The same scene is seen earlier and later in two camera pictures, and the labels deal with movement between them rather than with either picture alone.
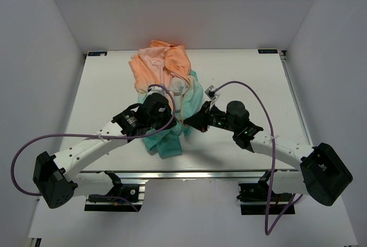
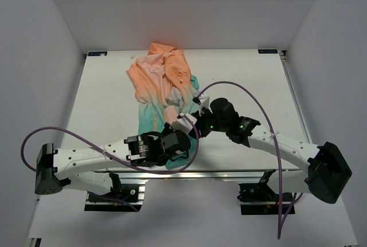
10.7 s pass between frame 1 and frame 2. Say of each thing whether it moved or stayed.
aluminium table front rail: stayed
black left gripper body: moved
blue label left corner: stayed
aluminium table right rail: stayed
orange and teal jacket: moved
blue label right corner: stayed
